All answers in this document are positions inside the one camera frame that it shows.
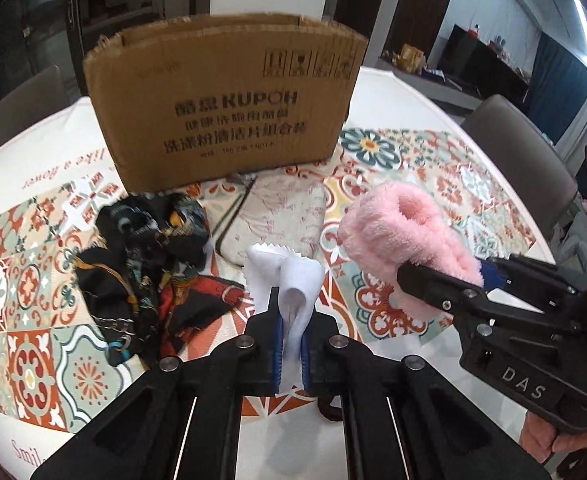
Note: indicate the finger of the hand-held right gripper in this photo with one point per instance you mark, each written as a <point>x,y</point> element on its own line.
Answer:
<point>493,275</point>
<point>433,285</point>

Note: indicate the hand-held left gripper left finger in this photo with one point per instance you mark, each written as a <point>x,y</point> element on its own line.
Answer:
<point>275,355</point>

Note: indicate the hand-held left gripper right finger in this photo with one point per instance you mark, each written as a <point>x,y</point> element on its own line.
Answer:
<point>304,360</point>

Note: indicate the pink fluffy cloth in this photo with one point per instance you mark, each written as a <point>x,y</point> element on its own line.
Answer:
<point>398,230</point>

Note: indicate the white cloth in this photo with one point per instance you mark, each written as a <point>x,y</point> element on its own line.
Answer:
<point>293,285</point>

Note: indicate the cardboard box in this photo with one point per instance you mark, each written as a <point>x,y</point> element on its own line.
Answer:
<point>223,85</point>

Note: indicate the person's right hand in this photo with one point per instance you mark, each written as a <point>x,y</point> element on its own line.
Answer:
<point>548,435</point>

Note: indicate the patterned tablecloth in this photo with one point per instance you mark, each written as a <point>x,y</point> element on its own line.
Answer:
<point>423,160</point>

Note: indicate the grey dining chair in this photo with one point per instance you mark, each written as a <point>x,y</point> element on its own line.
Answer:
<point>518,150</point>
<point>18,110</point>

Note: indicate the beige fabric pouch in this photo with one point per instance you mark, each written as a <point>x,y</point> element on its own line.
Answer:
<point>278,210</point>

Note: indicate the black patterned scarf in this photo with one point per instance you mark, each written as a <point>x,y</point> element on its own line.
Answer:
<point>138,260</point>

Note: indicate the blue curtain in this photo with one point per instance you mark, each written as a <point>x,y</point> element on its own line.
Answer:
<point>568,90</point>

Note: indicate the black television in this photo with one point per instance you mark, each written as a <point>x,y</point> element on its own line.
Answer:
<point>483,60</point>

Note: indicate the yellow paper bag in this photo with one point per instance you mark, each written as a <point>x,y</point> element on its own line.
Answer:
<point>409,57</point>

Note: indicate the dark wooden door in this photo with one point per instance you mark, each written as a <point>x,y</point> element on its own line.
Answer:
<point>368,0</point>

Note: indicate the glass sliding door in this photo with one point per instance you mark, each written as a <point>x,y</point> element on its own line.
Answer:
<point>33,20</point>

